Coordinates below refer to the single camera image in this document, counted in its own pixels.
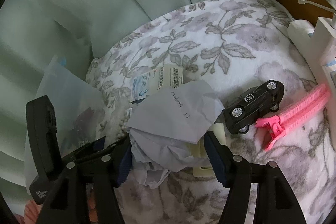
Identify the green curtain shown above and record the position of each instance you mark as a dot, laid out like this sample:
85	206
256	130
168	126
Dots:
32	31

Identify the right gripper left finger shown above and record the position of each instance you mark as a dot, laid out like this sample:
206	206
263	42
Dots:
111	170

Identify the clear plastic storage box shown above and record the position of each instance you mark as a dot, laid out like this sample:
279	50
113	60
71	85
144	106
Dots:
79	107

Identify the white power strip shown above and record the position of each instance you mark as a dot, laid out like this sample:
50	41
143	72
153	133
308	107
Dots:
316	44

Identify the small blue white box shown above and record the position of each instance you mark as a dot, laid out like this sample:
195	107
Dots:
166	76

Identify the white paper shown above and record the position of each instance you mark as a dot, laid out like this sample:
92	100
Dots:
164	127

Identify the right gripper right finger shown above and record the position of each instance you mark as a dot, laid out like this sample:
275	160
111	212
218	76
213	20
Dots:
234	173

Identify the black toy car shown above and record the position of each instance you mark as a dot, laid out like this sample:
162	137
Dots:
253	104

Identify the pink hair roller clip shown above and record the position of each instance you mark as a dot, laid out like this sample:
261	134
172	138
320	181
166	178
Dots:
295	115

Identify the white floral blanket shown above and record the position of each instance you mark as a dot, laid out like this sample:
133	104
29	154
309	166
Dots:
232	45

